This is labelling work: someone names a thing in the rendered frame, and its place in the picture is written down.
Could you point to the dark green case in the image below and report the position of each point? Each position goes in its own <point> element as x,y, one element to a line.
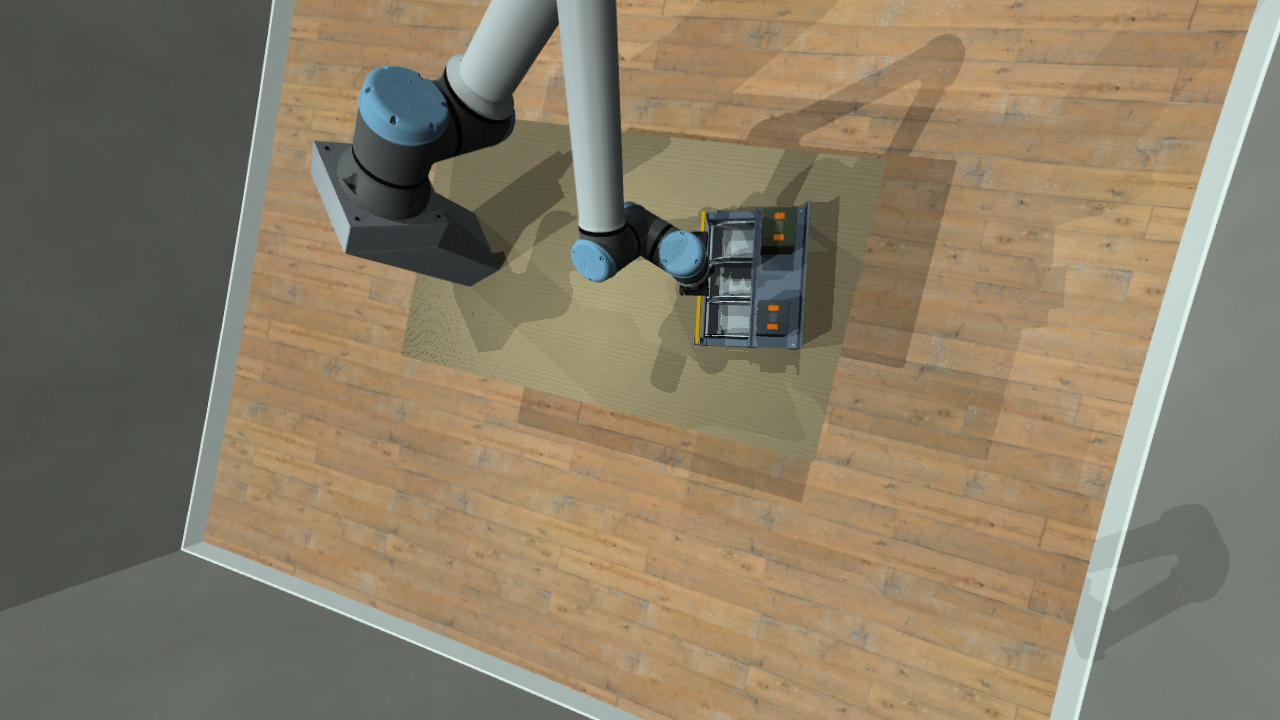
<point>779,228</point>

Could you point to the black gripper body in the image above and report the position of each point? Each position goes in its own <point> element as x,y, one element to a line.
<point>700,290</point>

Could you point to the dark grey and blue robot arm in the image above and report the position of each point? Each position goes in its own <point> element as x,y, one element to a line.
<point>401,131</point>

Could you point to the dark grey tool case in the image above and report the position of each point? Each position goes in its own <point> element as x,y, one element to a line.
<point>772,318</point>

